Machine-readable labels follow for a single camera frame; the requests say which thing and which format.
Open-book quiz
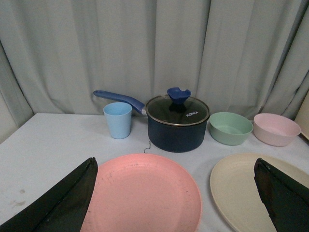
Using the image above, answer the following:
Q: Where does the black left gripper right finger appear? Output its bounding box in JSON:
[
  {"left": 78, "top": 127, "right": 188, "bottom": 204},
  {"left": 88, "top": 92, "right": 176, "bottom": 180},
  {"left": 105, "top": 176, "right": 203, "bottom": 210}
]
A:
[{"left": 254, "top": 158, "right": 309, "bottom": 232}]

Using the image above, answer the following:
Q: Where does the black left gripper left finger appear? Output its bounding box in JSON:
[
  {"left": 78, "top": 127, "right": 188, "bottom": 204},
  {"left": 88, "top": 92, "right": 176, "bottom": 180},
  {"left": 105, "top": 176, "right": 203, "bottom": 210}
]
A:
[{"left": 0, "top": 158, "right": 98, "bottom": 232}]

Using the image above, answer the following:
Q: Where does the cream plate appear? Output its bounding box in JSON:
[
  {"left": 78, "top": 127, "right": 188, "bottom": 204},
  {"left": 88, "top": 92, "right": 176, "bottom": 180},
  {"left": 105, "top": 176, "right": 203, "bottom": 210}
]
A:
[{"left": 210, "top": 153, "right": 309, "bottom": 232}]

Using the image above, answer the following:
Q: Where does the pink plate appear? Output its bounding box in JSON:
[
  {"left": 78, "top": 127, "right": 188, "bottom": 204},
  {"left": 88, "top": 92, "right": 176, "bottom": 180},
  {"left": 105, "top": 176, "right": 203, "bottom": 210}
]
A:
[{"left": 81, "top": 154, "right": 202, "bottom": 232}]

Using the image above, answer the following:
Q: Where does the pink bowl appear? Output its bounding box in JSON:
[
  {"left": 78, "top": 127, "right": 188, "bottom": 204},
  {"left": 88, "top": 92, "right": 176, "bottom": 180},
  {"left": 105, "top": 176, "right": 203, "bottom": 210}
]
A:
[{"left": 253, "top": 113, "right": 301, "bottom": 147}]

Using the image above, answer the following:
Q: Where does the green bowl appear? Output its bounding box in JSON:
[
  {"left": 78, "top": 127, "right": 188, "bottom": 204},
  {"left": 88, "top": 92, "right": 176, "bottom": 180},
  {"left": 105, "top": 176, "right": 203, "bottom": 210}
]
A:
[{"left": 209, "top": 112, "right": 253, "bottom": 145}]

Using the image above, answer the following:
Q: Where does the light blue cup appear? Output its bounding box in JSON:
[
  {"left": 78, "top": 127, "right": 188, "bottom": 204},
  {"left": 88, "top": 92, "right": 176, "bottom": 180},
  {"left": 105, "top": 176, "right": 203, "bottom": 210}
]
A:
[{"left": 103, "top": 102, "right": 132, "bottom": 139}]

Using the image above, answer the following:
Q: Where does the dark blue saucepan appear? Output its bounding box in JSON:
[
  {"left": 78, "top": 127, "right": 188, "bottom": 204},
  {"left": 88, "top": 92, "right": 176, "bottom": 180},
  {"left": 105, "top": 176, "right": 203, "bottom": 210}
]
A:
[{"left": 93, "top": 90, "right": 208, "bottom": 153}]

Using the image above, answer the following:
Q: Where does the glass pot lid blue knob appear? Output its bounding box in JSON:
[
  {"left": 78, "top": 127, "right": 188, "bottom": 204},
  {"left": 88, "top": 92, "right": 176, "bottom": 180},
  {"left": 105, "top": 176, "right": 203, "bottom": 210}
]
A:
[{"left": 145, "top": 87, "right": 211, "bottom": 126}]

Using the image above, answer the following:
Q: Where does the grey curtain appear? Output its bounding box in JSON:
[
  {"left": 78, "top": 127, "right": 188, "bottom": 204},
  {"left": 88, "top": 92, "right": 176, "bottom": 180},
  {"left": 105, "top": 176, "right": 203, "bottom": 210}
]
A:
[{"left": 0, "top": 0, "right": 309, "bottom": 141}]

